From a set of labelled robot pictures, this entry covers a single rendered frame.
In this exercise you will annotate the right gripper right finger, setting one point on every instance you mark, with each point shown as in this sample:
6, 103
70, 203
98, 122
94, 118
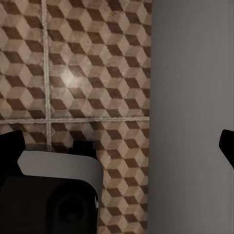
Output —
226, 144

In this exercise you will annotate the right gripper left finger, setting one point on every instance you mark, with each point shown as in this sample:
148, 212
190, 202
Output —
12, 144

